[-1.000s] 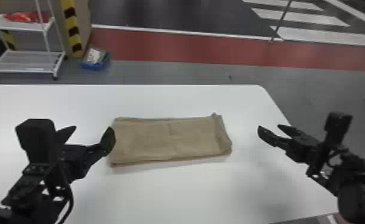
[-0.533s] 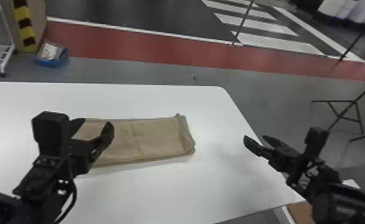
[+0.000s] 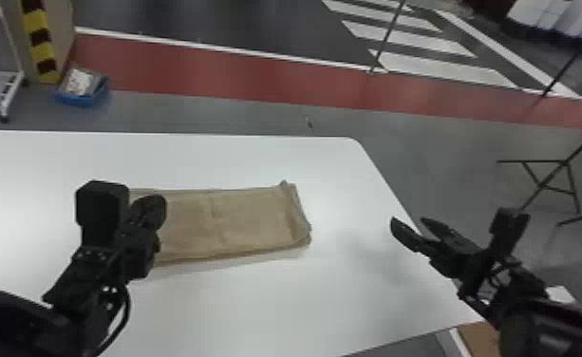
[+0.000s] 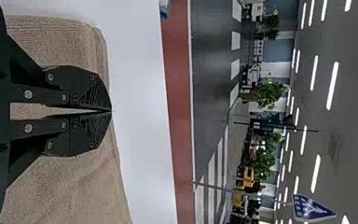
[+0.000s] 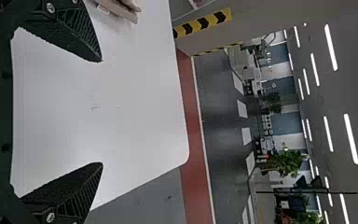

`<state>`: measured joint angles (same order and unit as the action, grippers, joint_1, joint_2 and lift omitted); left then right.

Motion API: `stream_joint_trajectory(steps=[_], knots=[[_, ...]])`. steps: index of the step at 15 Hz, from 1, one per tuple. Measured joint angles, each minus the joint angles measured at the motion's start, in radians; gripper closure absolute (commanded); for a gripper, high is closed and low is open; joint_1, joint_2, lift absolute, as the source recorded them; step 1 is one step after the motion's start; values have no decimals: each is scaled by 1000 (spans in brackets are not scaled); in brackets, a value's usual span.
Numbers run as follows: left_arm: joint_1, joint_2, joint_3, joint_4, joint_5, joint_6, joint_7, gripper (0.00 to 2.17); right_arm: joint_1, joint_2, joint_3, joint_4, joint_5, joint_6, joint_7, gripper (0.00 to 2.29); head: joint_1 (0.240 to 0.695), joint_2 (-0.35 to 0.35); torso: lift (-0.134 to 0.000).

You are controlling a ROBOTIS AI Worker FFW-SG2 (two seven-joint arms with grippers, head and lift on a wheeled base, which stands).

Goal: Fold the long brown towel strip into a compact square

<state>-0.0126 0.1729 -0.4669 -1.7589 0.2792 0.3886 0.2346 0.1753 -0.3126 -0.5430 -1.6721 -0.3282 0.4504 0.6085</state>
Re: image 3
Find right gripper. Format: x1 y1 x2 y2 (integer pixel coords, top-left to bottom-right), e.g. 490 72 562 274
389 216 498 290

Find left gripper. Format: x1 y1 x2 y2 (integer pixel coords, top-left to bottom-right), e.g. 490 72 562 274
117 194 168 282

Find beige towel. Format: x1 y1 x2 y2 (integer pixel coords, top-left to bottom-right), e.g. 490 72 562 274
128 179 313 267

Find blue tray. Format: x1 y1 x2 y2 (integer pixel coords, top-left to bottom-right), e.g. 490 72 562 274
54 66 112 108

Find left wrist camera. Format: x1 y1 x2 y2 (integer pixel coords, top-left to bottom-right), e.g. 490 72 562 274
75 179 131 248

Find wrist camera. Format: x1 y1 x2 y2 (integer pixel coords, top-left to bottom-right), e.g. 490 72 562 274
75 179 131 248
487 207 532 256

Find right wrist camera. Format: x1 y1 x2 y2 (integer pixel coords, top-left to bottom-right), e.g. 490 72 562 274
487 207 532 256

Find black cable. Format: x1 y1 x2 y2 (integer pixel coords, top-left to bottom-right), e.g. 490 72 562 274
90 285 133 357

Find yellow black striped post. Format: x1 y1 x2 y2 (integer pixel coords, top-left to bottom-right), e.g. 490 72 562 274
20 0 65 85

